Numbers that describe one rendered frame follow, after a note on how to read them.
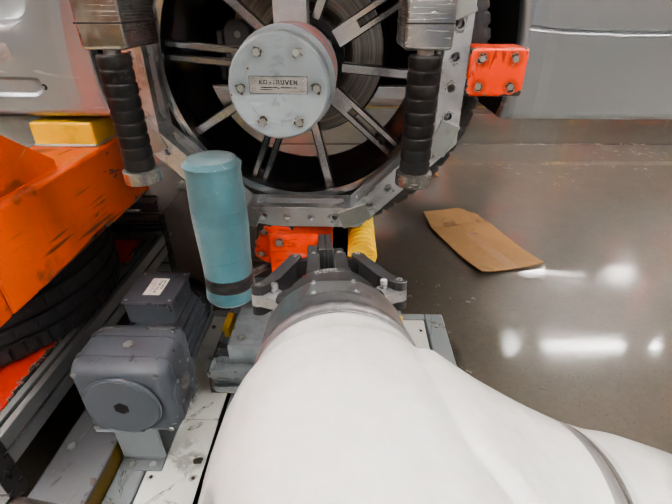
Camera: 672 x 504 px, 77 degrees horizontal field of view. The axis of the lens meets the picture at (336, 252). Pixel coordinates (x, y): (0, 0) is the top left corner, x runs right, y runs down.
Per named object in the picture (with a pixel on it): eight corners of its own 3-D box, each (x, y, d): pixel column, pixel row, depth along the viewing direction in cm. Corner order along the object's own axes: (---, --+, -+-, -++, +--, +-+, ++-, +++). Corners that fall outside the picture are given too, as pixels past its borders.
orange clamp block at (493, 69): (453, 88, 73) (505, 88, 73) (463, 97, 66) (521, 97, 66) (459, 43, 69) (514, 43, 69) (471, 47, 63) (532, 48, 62)
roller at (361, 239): (370, 211, 108) (371, 190, 105) (376, 276, 82) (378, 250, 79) (347, 211, 108) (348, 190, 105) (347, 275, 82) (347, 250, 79)
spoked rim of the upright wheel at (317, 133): (473, 39, 90) (288, -170, 74) (508, 50, 70) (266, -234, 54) (322, 200, 111) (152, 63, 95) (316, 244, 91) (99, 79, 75)
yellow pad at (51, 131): (127, 130, 100) (122, 108, 98) (97, 147, 89) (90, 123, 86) (71, 129, 101) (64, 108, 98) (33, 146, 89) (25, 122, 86)
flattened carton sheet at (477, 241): (470, 211, 221) (472, 205, 219) (543, 264, 175) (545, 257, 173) (418, 218, 213) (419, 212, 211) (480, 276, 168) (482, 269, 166)
